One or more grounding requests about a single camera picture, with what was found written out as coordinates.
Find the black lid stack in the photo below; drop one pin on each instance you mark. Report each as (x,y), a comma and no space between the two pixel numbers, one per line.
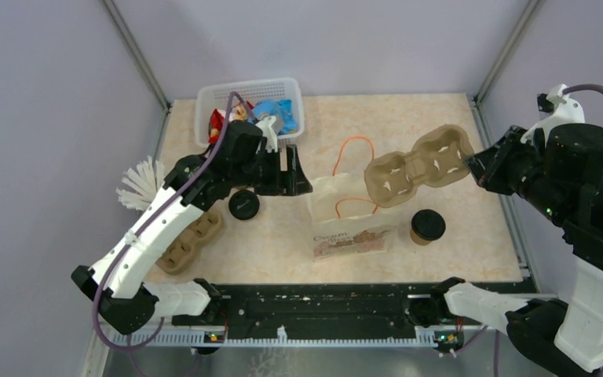
(244,205)

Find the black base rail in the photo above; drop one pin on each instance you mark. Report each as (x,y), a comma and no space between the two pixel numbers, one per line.
(321,311)

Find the red cloth toy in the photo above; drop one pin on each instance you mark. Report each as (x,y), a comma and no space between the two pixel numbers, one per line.
(217,117)

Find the brown pulp cup carrier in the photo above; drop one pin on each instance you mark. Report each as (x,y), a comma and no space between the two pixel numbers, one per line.
(184,250)

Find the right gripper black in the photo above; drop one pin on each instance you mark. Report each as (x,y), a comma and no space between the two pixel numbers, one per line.
(480,164)

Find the white plastic basket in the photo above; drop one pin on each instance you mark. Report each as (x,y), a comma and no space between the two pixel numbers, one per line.
(216,97)

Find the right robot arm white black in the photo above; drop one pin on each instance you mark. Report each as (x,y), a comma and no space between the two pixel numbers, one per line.
(556,166)

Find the white wrapped straws bundle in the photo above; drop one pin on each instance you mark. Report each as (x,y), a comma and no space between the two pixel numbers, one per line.
(142,184)

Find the brown pulp carrier single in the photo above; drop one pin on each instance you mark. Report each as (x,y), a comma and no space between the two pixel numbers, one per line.
(435,160)

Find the brown paper coffee cup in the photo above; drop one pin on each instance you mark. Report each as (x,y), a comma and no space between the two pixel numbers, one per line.
(416,238)

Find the black cup lid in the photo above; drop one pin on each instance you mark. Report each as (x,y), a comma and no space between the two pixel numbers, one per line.
(429,224)

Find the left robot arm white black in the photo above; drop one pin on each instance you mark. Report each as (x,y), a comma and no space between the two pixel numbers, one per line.
(116,284)

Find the beige paper bag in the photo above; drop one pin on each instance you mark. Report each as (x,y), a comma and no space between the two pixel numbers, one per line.
(344,219)

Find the blue cloth toy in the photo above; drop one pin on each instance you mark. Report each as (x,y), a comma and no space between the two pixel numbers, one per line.
(282,110)

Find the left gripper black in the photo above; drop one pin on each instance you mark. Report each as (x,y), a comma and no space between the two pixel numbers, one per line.
(297,182)

